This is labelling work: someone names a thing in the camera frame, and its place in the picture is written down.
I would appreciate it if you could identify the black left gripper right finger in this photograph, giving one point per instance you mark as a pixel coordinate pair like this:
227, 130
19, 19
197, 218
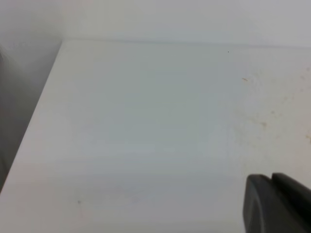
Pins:
286, 182

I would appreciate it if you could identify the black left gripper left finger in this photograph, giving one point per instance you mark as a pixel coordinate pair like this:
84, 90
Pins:
268, 208

